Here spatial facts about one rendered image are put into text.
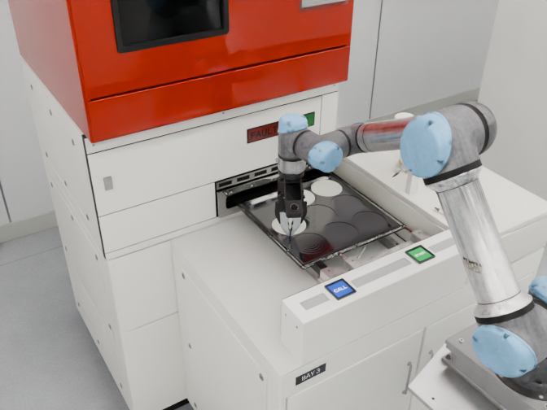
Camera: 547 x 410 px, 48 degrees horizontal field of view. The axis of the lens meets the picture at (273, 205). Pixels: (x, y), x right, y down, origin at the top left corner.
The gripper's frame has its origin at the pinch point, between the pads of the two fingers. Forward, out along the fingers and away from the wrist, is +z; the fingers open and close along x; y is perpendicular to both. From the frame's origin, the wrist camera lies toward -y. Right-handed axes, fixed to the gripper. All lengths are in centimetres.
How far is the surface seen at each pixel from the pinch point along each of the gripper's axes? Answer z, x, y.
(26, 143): 40, 122, 132
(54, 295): 91, 104, 78
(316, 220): 1.4, -8.3, 8.0
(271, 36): -50, 5, 22
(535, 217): -5, -70, -1
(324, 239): 1.4, -9.7, -1.4
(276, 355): 9.2, 5.4, -37.2
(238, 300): 9.3, 14.6, -17.6
